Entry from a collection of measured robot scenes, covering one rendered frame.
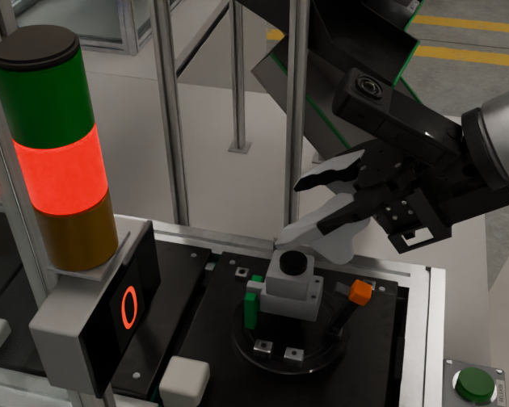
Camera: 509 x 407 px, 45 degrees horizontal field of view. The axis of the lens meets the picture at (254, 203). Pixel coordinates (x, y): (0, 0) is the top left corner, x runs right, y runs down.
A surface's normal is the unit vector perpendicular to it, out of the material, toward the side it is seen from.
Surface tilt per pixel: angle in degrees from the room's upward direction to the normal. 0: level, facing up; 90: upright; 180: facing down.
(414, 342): 0
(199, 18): 0
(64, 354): 90
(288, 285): 90
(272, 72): 90
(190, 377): 0
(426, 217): 89
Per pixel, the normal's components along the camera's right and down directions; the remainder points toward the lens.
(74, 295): 0.00, -0.77
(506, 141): -0.49, 0.20
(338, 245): 0.01, 0.47
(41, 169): -0.15, 0.62
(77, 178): 0.59, 0.50
